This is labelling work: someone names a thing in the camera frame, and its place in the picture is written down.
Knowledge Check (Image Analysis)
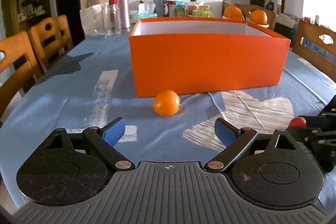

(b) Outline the pink thermos bottle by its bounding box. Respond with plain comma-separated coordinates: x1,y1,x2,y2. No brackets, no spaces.
117,0,130,29

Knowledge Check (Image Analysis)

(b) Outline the small orange mandarin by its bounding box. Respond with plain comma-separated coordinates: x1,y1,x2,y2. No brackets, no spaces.
153,90,181,117

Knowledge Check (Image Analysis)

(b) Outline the wooden chair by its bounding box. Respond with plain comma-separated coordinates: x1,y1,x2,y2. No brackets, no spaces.
234,3,277,30
1,31,42,115
29,15,74,73
292,20,335,81

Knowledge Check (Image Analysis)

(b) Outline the wooden chair far left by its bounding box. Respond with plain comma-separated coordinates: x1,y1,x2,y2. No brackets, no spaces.
29,15,74,73

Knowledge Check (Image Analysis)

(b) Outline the wooden chair far right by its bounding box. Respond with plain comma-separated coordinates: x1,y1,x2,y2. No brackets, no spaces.
234,3,277,30

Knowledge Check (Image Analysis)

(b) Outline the white fruit bowl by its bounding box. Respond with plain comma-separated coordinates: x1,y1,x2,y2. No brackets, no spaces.
254,23,269,28

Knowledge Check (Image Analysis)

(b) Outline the orange in bowl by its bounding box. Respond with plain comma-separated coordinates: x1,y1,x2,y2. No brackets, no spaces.
249,10,268,24
223,6,245,20

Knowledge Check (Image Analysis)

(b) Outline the left orange in bowl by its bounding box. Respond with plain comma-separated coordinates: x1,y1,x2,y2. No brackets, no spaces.
223,6,245,20

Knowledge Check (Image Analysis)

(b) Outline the grey tall cup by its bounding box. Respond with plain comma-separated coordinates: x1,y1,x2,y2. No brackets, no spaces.
155,0,165,17

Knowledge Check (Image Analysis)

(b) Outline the paper shopping bag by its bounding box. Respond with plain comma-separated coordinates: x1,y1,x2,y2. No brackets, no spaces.
80,0,109,37

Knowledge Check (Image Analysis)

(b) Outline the green yellow mug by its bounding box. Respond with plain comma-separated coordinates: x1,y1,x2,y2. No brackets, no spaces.
191,5,215,18

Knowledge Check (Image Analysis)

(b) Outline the red tomato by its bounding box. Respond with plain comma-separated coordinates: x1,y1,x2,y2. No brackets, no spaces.
288,117,307,128

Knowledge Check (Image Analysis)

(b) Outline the right orange in bowl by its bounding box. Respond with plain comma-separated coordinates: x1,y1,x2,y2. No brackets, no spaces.
249,10,268,24

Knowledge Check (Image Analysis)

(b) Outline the clear glass jar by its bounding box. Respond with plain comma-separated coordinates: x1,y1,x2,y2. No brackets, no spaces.
101,3,122,38

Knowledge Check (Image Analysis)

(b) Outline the wooden chair near left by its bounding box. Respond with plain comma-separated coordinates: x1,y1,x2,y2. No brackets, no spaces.
1,31,42,115

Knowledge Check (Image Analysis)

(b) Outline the wooden chair near right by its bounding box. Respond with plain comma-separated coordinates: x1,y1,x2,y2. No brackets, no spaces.
292,20,335,81

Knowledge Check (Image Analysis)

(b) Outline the tissue box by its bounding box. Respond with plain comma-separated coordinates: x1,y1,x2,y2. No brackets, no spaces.
129,1,158,24

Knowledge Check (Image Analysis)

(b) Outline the orange cardboard box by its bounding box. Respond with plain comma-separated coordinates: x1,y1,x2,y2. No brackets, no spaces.
129,17,290,97

